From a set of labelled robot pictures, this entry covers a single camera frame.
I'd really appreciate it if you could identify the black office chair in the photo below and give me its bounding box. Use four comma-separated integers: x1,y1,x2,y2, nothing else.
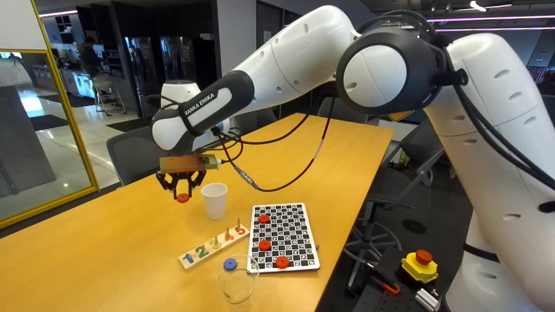
343,115,457,292

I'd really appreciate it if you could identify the silver metal block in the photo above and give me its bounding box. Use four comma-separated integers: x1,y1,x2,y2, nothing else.
414,287,443,312

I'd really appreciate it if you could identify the yellow framed glass partition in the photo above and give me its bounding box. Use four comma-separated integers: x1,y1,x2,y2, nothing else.
0,0,100,231

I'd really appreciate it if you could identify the black white checker calibration board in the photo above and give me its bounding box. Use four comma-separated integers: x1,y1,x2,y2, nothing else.
245,202,320,276

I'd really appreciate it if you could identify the black orange bar clamp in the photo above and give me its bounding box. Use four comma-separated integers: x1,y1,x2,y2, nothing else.
369,276,403,299

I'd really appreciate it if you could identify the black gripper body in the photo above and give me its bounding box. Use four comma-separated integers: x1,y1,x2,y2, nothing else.
162,169,200,183

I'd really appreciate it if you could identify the yellow red emergency stop button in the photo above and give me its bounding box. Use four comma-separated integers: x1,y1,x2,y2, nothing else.
398,249,440,287

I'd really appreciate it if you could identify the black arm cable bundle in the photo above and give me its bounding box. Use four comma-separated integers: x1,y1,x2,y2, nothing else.
356,8,555,193

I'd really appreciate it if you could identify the black perforated breadboard plate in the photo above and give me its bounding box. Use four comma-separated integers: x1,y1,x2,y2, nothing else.
344,271,457,312

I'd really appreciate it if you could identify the wooden number peg board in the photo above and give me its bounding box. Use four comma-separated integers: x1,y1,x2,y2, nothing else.
176,217,249,273

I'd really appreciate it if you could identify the white paper cup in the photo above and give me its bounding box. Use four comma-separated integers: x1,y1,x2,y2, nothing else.
199,183,228,223

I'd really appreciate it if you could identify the grey office chair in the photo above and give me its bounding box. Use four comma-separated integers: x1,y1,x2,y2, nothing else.
103,124,174,188
226,106,278,138

